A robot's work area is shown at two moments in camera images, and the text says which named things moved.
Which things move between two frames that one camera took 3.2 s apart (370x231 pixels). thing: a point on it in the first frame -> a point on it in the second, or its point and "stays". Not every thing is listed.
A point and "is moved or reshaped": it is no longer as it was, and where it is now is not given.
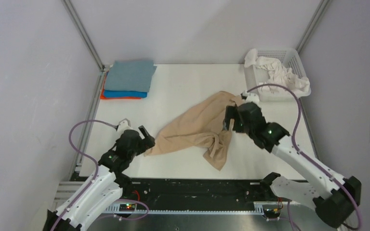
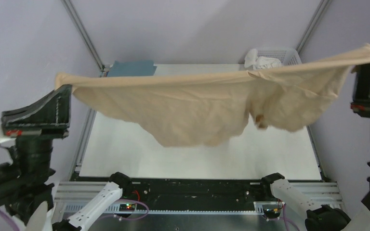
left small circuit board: x=126 y=207 stays
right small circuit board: x=272 y=213 stays
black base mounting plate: x=198 y=193 stays
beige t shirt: x=199 y=127 is moved or reshaped
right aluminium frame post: x=320 y=10 stays
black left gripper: x=146 y=143 -> x=52 y=111
